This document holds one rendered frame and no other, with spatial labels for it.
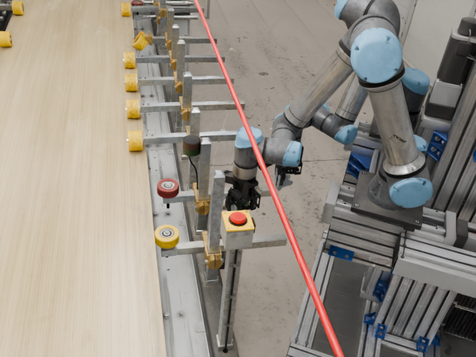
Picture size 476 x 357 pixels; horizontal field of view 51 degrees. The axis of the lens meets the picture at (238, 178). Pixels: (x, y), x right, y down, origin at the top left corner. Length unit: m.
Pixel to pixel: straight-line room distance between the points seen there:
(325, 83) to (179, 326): 0.93
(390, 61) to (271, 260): 1.79
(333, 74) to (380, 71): 0.21
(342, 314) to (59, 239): 1.33
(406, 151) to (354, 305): 1.19
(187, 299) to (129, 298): 0.39
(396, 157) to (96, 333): 0.93
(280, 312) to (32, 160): 1.40
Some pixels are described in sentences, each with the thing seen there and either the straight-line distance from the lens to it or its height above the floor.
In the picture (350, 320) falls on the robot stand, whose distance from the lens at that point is 2.40.
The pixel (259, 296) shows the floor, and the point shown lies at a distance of 2.66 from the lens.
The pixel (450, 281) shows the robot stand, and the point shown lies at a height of 0.92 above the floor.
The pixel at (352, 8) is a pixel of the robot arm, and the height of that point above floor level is 1.53.
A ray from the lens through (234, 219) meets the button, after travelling 1.21.
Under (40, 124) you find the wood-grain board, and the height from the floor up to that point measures 0.90.
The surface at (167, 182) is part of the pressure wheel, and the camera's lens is 1.84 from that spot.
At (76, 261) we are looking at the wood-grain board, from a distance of 1.59.
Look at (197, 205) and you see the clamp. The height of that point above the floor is 0.86.
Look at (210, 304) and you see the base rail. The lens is 1.71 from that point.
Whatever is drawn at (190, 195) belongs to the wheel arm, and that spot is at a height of 0.86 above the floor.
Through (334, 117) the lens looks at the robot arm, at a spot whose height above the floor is 1.20.
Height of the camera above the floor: 2.04
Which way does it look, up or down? 37 degrees down
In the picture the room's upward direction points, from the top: 6 degrees clockwise
